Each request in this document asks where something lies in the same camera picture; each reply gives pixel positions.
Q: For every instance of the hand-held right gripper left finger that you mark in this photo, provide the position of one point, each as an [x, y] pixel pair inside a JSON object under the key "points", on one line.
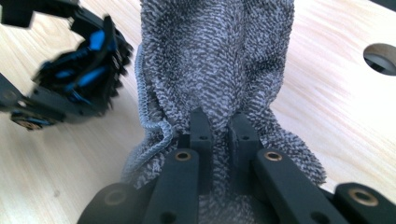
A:
{"points": [[200, 133]]}

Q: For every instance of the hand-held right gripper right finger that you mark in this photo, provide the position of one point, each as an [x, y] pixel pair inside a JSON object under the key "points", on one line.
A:
{"points": [[244, 140]]}

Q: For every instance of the blue toy car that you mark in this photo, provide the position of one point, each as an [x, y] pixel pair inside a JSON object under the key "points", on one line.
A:
{"points": [[90, 74]]}

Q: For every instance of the gray terry cloth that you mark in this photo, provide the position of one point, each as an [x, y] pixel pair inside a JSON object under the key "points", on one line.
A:
{"points": [[218, 62]]}

